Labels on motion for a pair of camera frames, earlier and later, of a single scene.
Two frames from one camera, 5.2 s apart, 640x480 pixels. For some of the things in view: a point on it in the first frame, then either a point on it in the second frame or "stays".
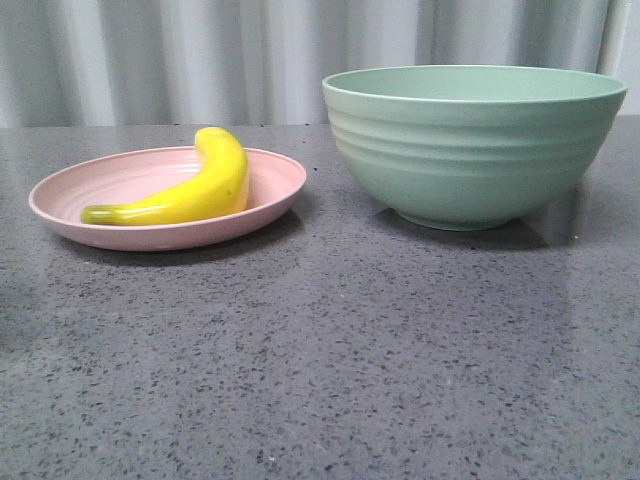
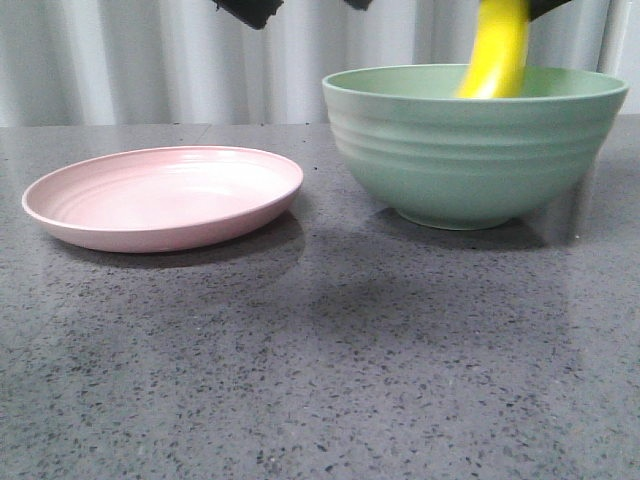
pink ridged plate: x=157 y=177 stays
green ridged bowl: x=463 y=147 stays
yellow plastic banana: x=221 y=190 → x=498 y=65
